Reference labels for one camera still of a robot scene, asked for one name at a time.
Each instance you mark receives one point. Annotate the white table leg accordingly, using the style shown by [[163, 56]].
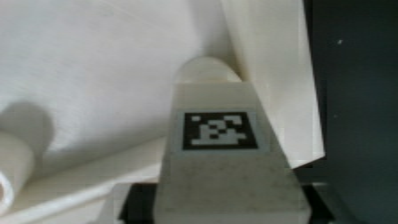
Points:
[[227, 184]]

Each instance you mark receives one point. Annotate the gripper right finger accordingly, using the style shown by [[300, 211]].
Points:
[[327, 208]]

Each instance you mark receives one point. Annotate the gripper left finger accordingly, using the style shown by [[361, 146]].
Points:
[[131, 203]]

